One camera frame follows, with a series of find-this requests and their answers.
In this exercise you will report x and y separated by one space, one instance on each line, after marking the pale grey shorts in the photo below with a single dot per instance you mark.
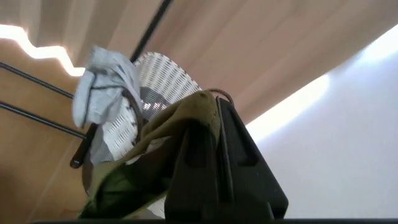
102 90

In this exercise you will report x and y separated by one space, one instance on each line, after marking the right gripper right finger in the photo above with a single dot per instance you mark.
252 186

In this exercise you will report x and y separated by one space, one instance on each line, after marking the green long-sleeved shirt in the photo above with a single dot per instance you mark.
140 174

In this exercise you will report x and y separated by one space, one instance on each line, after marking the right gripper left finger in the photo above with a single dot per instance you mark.
192 180

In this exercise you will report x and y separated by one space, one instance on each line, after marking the black clothes rack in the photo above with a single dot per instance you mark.
151 28

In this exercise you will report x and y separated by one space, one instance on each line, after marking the white laundry basket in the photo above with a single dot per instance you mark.
161 77

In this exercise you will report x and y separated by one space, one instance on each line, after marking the beige curtain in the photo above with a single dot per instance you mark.
248 46

